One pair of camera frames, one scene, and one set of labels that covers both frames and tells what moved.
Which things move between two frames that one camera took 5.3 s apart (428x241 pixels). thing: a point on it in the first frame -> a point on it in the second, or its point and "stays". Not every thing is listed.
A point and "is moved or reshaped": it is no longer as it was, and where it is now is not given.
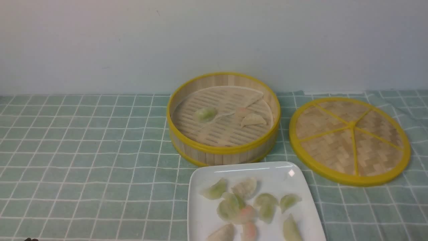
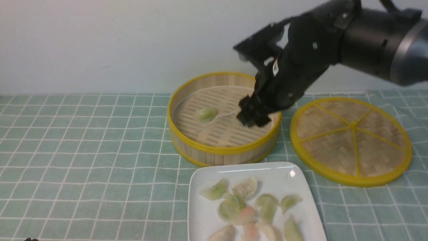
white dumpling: x=253 y=120 is moved or reshaped
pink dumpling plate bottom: x=250 y=231 stays
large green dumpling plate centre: x=229 y=208 stays
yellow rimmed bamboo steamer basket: x=223 y=119 stays
